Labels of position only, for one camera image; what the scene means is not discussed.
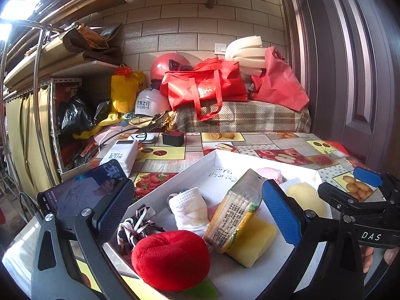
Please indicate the yellow shopping bag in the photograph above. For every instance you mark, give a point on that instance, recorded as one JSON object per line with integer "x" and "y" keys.
{"x": 126, "y": 92}

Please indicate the person's right hand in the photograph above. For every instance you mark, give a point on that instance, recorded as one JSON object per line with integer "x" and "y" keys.
{"x": 368, "y": 257}

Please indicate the pink helmet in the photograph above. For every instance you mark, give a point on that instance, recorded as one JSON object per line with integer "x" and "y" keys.
{"x": 165, "y": 67}

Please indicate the red plush apple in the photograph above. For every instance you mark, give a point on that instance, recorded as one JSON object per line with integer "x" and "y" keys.
{"x": 168, "y": 259}

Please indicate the plaid covered bench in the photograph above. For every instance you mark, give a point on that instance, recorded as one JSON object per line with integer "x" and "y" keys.
{"x": 243, "y": 117}

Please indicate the black charger box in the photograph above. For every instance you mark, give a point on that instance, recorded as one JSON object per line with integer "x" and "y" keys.
{"x": 173, "y": 139}

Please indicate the white cardboard box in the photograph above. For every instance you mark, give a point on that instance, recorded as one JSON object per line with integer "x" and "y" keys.
{"x": 275, "y": 272}

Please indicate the black smartphone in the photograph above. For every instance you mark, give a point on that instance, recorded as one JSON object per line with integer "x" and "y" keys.
{"x": 78, "y": 190}

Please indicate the white foam block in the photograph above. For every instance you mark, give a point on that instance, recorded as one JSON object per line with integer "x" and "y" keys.
{"x": 289, "y": 183}

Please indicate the brown panelled door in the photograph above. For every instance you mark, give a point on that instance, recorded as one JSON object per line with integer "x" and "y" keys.
{"x": 353, "y": 68}

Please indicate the yellow curtain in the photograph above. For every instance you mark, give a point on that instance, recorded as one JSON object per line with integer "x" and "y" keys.
{"x": 28, "y": 137}

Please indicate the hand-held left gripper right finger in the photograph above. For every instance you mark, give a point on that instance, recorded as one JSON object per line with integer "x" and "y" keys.
{"x": 281, "y": 212}

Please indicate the metal shelf rack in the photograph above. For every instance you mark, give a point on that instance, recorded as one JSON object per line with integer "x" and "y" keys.
{"x": 59, "y": 125}

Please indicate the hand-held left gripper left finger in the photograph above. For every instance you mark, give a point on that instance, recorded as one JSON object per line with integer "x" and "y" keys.
{"x": 115, "y": 212}

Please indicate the black plastic bag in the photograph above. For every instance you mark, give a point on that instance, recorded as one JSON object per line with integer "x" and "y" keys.
{"x": 78, "y": 115}

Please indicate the fruit print tablecloth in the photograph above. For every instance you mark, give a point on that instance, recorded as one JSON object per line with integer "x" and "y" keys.
{"x": 250, "y": 143}

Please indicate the white round charging pad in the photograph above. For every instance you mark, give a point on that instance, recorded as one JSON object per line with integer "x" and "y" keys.
{"x": 140, "y": 138}

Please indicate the pale yellow sponge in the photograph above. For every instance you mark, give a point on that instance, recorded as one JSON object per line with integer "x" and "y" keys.
{"x": 307, "y": 198}

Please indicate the white foam sheets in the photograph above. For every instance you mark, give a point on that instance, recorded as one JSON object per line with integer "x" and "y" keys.
{"x": 243, "y": 53}

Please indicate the white power bank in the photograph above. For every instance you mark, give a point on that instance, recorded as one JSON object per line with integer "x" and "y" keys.
{"x": 120, "y": 157}

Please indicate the metal shelf with curtain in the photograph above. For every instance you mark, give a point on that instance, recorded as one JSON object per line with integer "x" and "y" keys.
{"x": 37, "y": 100}

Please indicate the white helmet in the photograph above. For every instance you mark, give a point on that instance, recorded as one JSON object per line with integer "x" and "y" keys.
{"x": 151, "y": 103}

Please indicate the rolled brown mats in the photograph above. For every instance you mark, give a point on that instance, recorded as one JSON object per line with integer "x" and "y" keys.
{"x": 93, "y": 43}

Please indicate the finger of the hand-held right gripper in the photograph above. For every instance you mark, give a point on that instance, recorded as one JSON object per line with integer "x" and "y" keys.
{"x": 368, "y": 176}
{"x": 337, "y": 197}

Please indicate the white wall switch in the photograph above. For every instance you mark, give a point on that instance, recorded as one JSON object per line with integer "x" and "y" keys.
{"x": 220, "y": 47}

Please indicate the plain red fabric bag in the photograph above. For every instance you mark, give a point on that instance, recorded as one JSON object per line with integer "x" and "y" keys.
{"x": 281, "y": 84}

